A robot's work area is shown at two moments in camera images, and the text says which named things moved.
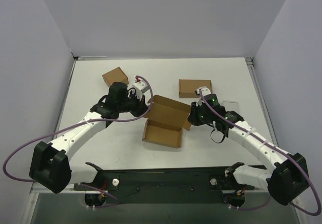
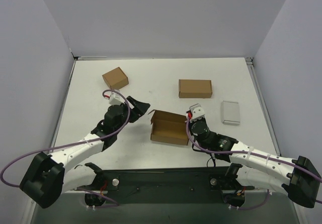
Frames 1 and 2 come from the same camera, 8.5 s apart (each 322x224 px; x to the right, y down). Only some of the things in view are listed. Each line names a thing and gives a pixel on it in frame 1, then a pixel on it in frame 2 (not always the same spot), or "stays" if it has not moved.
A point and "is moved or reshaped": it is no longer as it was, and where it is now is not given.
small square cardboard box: (115, 75) stays
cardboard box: (165, 121) is moved or reshaped
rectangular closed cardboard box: (187, 87) stays
